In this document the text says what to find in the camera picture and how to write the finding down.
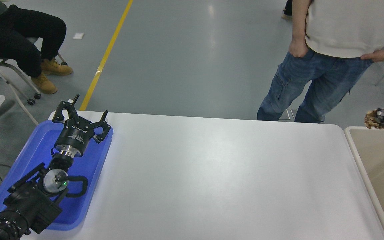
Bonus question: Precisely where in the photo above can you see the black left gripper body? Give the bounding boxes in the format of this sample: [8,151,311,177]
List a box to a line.
[54,117,94,157]

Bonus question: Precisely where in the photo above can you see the tan paper ball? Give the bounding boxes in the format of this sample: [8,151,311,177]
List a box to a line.
[364,108,384,130]

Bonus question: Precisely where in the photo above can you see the standing person's left hand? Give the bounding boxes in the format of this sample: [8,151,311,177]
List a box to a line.
[360,49,384,63]

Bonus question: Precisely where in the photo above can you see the standing person's right hand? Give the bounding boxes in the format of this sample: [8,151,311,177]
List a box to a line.
[288,36,312,58]

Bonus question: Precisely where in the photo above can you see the blue plastic tray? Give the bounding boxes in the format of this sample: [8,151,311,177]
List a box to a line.
[0,120,114,231]

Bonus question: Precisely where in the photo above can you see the large pale bin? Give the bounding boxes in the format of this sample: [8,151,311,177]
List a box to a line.
[344,126,384,240]

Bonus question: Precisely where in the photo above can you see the seated person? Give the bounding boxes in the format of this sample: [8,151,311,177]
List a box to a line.
[0,0,74,95]

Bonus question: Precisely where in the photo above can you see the standing person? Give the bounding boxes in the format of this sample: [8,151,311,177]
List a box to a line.
[257,0,384,124]

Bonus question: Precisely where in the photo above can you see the person with tan shoe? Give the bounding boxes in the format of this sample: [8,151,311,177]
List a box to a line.
[281,0,295,20]

